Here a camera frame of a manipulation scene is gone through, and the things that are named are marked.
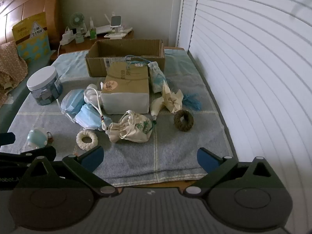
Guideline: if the brown and white tissue pack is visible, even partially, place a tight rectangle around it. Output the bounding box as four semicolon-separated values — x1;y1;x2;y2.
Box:
100;62;150;115

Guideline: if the blue feather tassel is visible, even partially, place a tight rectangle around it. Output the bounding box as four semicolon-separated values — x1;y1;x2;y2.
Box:
181;94;202;111

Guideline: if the white beaded lanyard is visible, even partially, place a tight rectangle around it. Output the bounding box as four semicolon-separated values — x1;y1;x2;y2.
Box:
91;88;108;131

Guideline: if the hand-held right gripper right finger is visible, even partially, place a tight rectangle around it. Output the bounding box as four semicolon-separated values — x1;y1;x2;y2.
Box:
183;147;286;197

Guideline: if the cream drawstring pouch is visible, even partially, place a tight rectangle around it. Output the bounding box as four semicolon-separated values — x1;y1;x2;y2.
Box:
107;110;154;143

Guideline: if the blue patterned tissue packet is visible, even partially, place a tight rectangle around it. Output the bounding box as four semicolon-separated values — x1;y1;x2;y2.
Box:
147;61;167;93

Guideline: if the white power strip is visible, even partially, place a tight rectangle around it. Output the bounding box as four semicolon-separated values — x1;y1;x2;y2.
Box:
60;27;74;46

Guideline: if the brown floral cloth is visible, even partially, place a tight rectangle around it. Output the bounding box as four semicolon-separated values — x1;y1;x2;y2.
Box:
0;41;29;93

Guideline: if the small green desk fan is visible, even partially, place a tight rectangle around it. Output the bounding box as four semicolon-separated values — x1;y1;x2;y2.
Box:
70;13;87;34

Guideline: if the light blue round figurine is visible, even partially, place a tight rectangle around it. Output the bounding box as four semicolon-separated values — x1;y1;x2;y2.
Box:
27;129;48;148

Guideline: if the dark green scrunchie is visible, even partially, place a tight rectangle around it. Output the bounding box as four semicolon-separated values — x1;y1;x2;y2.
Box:
173;110;194;132

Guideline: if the small green bottle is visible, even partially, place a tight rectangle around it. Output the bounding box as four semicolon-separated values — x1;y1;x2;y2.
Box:
89;17;97;40

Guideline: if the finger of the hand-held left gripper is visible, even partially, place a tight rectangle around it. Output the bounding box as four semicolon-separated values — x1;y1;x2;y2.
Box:
0;133;16;147
0;146;57;162

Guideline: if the light blue string with tag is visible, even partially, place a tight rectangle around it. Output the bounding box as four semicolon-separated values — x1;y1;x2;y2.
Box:
124;55;151;68

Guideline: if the cream scrunchie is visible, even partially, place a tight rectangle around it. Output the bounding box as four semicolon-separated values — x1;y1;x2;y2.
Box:
76;129;98;151

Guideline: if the white remote control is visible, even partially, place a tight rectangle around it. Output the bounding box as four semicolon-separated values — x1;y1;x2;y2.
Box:
104;33;127;40

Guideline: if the wooden headboard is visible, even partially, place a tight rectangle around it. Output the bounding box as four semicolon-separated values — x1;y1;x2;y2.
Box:
0;0;67;54

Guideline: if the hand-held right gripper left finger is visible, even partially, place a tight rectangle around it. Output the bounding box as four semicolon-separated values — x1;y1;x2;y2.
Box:
15;146;118;197

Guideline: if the cream cloth tassel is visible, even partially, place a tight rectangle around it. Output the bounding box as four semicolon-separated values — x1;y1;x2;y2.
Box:
149;97;165;123

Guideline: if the wooden nightstand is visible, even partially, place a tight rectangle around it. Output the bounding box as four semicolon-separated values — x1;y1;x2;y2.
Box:
49;30;135;59

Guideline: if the cream cloth bow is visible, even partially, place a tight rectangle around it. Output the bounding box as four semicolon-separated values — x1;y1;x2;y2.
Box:
162;80;184;114

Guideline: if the yellow and blue package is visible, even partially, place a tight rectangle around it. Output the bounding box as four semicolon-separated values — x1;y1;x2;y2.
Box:
12;12;51;62

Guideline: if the grey checked blanket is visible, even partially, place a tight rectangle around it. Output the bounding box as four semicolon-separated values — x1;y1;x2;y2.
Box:
0;49;235;188

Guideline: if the plastic jar with white lid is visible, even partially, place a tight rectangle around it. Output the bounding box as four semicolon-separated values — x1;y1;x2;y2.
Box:
27;66;63;106

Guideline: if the brown cardboard box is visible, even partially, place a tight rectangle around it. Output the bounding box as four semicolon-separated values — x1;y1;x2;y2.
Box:
85;39;167;78

